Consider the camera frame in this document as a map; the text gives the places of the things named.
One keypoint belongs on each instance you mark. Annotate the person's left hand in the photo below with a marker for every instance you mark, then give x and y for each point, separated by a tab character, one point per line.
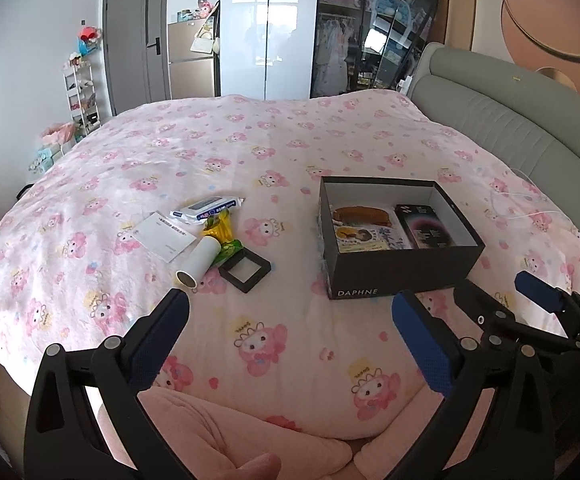
252	469

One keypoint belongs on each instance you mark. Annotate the pink printed blanket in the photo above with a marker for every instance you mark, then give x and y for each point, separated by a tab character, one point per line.
169	160

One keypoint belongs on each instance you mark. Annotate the black printed skateboard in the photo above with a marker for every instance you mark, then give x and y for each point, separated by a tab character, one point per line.
417	15

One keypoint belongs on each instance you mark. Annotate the black box with rainbow print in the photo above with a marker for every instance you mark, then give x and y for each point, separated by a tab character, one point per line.
425	227

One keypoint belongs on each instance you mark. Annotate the white wet wipes pack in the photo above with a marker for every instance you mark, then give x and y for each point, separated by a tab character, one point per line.
207	209

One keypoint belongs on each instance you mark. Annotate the white handbag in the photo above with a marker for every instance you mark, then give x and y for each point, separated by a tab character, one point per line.
204	42

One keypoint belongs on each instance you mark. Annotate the black square frame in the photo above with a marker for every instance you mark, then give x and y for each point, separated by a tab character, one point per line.
245	272

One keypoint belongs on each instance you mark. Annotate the grey padded headboard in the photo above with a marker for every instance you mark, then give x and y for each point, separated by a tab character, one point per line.
520	120

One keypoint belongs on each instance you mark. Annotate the teal gift boxes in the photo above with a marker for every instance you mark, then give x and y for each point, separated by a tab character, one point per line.
45	159

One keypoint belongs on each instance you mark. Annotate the white lint roller refill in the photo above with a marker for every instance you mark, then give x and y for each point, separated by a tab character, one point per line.
199	262

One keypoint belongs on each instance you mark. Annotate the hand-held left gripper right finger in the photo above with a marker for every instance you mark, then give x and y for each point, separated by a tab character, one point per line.
422	342

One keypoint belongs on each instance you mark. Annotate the toys on fridge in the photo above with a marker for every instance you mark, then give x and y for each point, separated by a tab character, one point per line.
199	10

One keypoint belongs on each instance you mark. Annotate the white glossy wardrobe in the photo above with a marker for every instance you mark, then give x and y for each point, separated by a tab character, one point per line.
270	25

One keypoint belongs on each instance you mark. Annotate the glass-front clothes cabinet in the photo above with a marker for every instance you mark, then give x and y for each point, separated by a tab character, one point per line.
350	35

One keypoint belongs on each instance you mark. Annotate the gold fridge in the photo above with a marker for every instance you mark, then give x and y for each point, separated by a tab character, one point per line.
192	75

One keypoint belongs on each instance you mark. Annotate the clear case with cartoon print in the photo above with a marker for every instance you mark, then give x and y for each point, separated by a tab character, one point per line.
385	242

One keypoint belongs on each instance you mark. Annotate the black shoebox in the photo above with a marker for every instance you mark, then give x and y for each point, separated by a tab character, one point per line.
410	272

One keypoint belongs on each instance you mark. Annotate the white paper card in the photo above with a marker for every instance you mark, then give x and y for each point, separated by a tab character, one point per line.
162	237

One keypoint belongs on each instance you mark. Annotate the grey door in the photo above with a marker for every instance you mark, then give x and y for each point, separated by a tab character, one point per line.
132	40

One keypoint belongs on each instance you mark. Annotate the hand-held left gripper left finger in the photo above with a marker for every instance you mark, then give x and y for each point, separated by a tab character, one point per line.
162	340

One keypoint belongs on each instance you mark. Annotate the yellow snack packet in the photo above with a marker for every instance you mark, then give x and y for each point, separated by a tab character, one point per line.
218	227

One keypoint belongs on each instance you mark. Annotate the red and blue plush toy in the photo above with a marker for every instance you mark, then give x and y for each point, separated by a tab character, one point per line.
89	39

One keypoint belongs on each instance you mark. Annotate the yellow sticker card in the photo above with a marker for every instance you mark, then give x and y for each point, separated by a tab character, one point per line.
352	236

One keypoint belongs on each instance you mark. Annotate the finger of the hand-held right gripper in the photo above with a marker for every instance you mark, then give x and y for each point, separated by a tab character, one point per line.
537	287
480	307

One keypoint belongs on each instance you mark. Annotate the white shelf rack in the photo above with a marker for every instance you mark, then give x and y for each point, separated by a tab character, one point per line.
82	100

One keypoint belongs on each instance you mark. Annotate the orange comb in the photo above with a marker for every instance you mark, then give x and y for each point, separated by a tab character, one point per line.
362	216

